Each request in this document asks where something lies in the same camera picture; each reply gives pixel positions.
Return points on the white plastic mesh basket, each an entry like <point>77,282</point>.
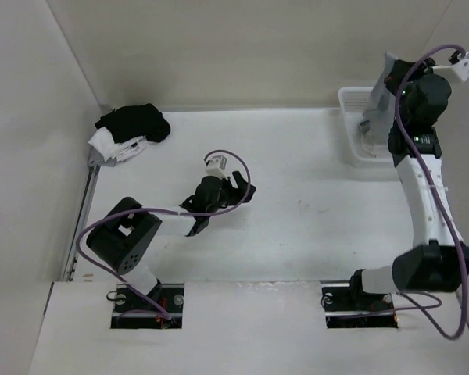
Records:
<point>352,101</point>

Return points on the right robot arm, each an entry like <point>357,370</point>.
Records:
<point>406,117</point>

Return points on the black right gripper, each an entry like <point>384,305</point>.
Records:
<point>400,69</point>

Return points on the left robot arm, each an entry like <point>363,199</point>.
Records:
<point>121,243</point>

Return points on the black folded tank top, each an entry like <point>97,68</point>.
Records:
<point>133,121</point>

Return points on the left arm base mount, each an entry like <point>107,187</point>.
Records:
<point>132,312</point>

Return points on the grey tank top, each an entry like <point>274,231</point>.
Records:
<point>379,112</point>

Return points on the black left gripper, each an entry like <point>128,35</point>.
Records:
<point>234,193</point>

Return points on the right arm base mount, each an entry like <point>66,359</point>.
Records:
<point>344,310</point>

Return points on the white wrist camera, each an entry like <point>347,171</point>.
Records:
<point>457,72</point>
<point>216,166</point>

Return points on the white crumpled tank top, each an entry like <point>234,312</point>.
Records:
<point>368,145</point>

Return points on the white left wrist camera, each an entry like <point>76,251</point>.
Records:
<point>216,166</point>

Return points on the white folded tank top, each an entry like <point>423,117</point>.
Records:
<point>102,141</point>

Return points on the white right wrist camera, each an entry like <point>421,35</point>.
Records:
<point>457,72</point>

